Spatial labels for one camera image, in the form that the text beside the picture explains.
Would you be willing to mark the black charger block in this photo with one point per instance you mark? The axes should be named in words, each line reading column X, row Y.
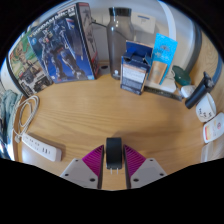
column 114, row 151

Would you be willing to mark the black cylindrical gadget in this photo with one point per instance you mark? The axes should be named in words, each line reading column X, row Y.
column 198, row 93

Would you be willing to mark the grey transparent bottle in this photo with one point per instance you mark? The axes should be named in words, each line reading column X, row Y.
column 118, row 40

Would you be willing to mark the teal blanket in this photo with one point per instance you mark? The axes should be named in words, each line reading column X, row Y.
column 8, row 110

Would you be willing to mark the white power strip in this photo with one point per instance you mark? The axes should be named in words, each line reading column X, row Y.
column 41, row 147

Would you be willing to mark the dark green round object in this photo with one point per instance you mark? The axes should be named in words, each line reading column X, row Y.
column 181, row 76

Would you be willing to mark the clear plastic container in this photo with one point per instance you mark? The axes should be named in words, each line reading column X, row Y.
column 213, row 151

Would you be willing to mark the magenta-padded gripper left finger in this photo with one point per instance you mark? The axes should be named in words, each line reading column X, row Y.
column 80, row 171

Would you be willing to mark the white mug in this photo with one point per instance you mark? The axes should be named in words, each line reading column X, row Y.
column 206, row 110

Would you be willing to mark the white pump bottle red cap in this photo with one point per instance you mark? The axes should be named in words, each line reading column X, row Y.
column 214, row 128

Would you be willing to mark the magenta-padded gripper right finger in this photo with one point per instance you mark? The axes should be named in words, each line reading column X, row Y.
column 148, row 171

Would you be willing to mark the green toy figure box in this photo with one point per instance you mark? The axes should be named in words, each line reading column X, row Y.
column 28, row 70

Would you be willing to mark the blue robot model box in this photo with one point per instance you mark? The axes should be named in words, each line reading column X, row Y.
column 61, row 46

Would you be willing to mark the white cardboard box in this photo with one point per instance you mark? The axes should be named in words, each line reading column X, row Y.
column 143, row 22

